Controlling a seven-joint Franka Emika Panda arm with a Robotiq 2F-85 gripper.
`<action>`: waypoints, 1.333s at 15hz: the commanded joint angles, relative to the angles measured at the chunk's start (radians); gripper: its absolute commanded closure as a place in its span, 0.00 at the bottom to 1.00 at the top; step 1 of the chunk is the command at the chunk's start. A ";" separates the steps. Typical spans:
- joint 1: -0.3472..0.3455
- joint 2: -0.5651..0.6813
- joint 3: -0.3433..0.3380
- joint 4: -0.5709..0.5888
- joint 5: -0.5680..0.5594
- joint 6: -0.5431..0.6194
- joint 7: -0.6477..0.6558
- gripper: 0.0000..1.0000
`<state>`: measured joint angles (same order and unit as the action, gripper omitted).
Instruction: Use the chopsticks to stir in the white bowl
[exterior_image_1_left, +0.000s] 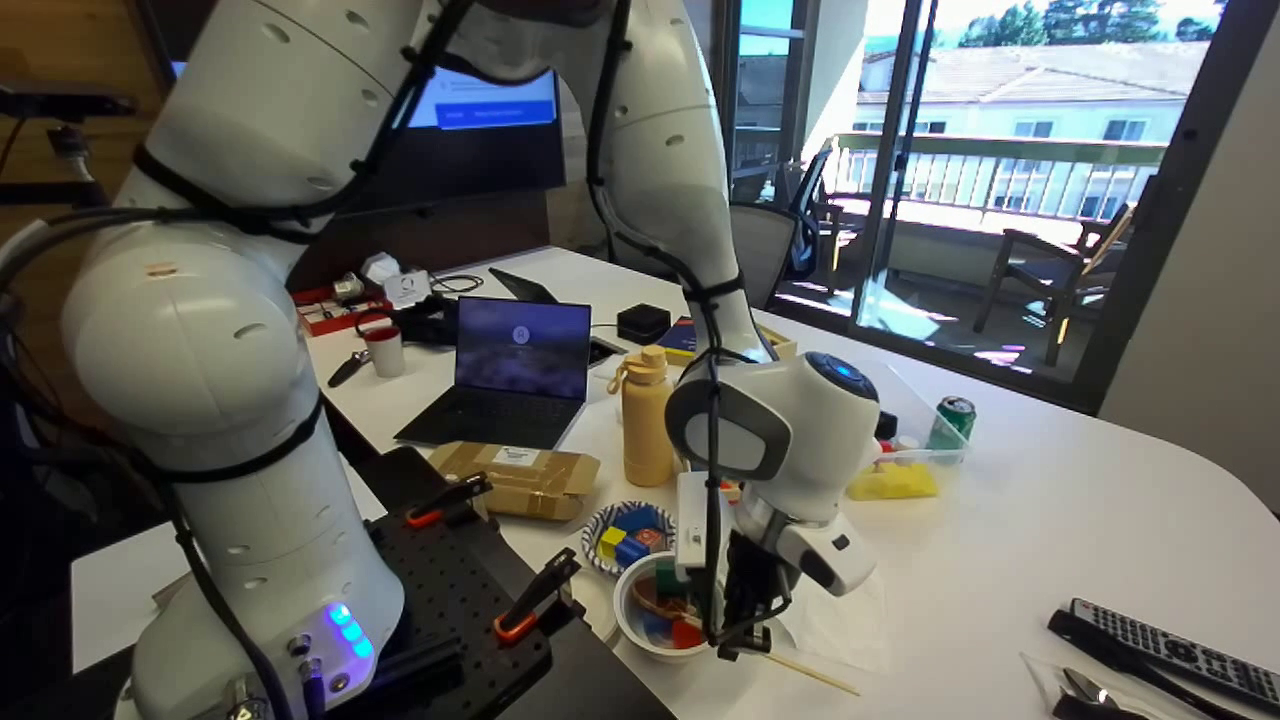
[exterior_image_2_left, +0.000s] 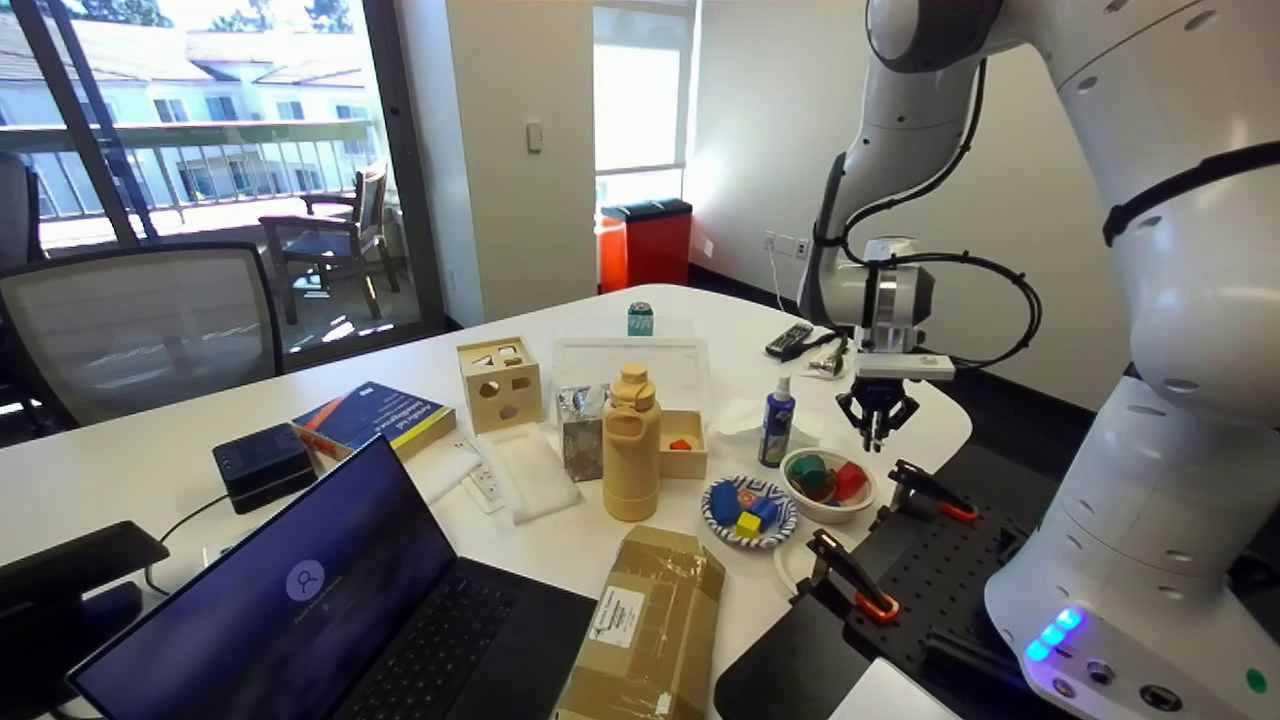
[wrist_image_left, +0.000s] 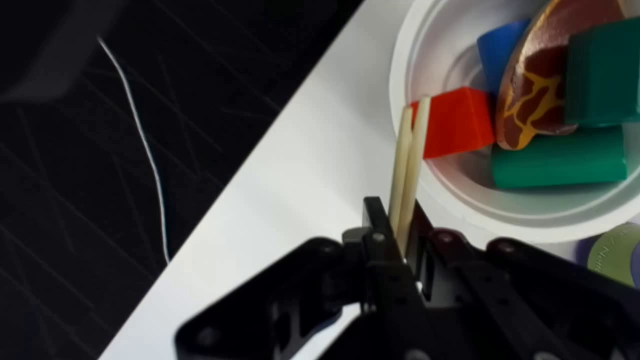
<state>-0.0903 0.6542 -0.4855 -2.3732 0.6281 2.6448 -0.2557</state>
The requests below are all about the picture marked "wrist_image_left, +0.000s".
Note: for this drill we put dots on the giraffe pattern toy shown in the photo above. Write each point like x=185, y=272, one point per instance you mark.
x=532, y=93

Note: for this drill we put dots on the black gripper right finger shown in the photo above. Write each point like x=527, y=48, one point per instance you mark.
x=532, y=306

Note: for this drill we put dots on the white bowl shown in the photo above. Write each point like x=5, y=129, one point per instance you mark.
x=433, y=61

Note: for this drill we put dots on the green bar block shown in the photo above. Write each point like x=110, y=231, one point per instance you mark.
x=561, y=161

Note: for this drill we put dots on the green cube block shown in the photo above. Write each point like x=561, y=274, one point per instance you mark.
x=603, y=73

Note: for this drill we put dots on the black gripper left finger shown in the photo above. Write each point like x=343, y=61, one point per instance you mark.
x=321, y=300

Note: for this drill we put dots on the red toy block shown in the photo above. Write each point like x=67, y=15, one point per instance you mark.
x=461, y=123

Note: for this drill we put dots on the blue toy block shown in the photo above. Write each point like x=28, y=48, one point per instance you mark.
x=496, y=53

